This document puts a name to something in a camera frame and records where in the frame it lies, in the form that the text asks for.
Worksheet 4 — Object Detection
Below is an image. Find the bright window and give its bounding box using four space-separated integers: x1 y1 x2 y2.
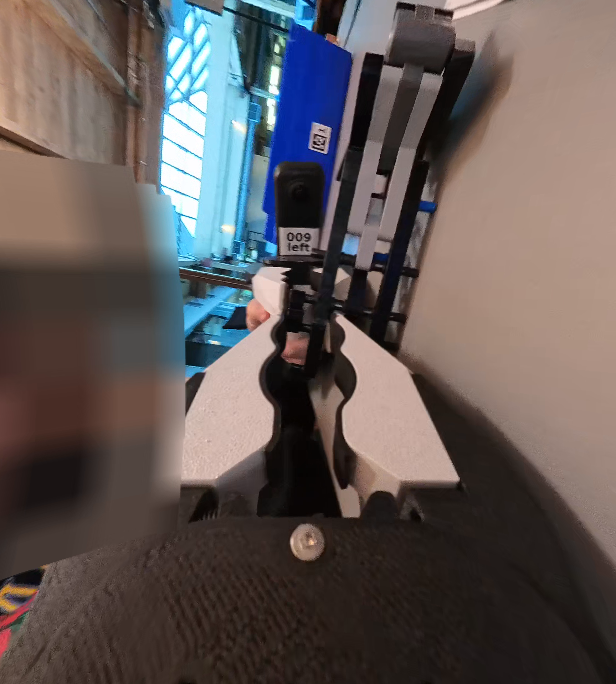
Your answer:
159 0 246 239

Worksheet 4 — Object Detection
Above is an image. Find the black and grey brick model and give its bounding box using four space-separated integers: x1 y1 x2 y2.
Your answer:
308 0 477 377

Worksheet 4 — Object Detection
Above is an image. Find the blue plastic box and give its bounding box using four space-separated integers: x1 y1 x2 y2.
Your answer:
261 23 353 258

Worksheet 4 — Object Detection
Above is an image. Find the person's left hand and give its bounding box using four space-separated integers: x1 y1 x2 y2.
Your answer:
245 298 274 333

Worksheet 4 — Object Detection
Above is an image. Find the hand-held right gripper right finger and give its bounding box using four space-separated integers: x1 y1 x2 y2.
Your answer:
310 315 461 518

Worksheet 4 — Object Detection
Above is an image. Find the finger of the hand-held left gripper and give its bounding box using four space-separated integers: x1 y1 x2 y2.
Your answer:
314 266 354 321
251 266 289 322

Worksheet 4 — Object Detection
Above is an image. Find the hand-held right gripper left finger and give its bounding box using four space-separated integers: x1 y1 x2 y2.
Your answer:
182 314 288 490

